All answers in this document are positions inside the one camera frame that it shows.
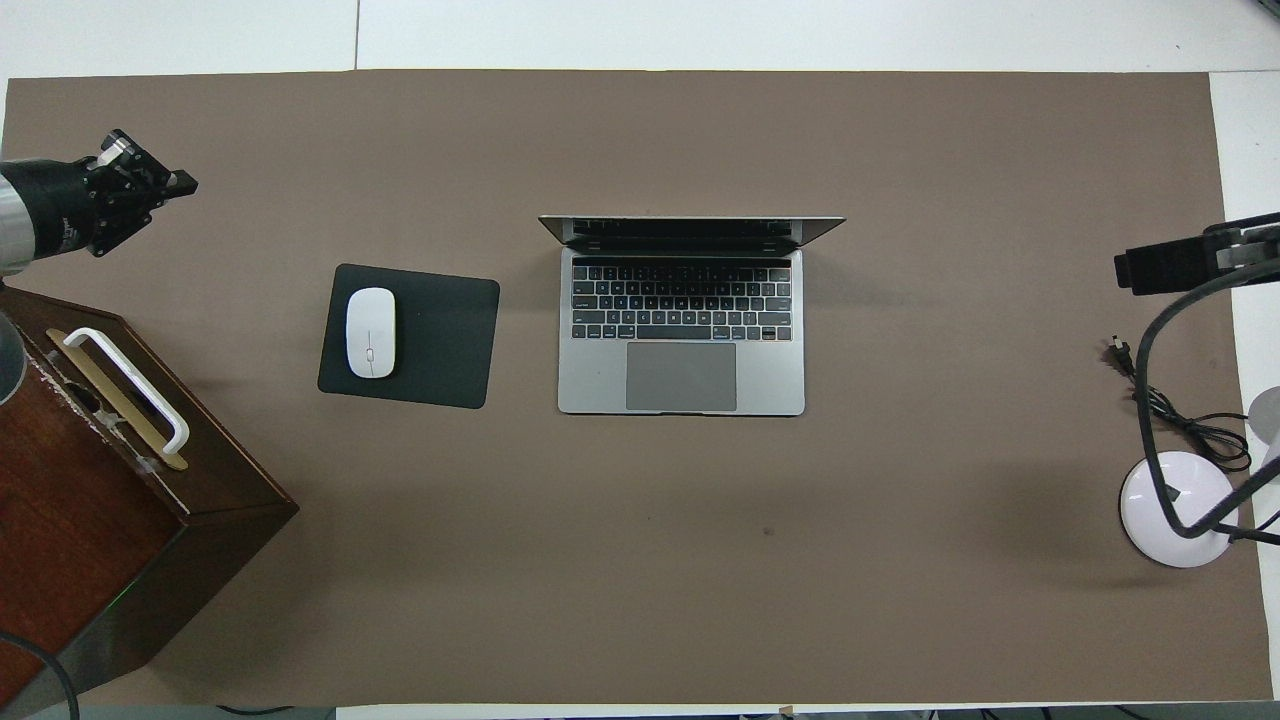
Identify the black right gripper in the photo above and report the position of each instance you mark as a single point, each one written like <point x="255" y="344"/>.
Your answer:
<point x="1245" y="245"/>

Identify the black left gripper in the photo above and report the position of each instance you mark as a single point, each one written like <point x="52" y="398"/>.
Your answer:
<point x="60" y="208"/>

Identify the silver laptop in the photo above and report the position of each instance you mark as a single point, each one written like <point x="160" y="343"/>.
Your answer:
<point x="690" y="380"/>

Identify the white desk lamp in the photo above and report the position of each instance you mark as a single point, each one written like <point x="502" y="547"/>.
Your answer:
<point x="1200" y="480"/>

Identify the white computer mouse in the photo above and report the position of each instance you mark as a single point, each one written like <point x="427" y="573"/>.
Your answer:
<point x="370" y="332"/>

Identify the dark brown wooden box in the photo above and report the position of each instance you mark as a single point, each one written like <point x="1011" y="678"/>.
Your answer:
<point x="80" y="520"/>

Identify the black mouse pad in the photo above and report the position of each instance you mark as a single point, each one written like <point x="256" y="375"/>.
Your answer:
<point x="440" y="340"/>

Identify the brown table mat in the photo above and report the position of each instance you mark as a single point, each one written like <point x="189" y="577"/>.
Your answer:
<point x="800" y="150"/>

